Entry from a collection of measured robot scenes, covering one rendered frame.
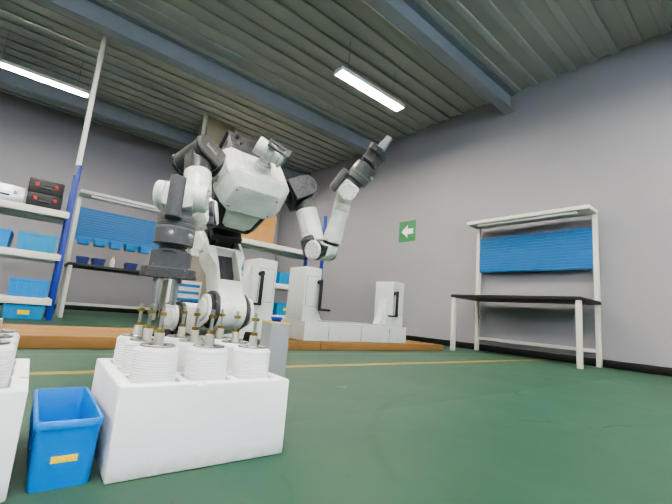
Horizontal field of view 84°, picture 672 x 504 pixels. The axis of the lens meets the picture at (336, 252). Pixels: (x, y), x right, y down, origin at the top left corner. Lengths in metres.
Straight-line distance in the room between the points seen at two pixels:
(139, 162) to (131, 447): 9.24
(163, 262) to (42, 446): 0.40
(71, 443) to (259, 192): 0.92
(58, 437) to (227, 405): 0.31
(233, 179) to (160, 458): 0.88
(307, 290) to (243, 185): 2.47
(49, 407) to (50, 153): 8.72
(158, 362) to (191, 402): 0.11
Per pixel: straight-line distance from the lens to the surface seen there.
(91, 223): 7.09
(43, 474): 0.94
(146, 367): 0.94
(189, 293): 6.68
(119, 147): 9.98
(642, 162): 5.86
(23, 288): 5.67
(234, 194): 1.43
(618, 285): 5.58
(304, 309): 3.76
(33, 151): 9.74
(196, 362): 0.97
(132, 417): 0.92
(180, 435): 0.95
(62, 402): 1.20
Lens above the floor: 0.36
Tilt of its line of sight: 9 degrees up
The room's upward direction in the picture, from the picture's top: 5 degrees clockwise
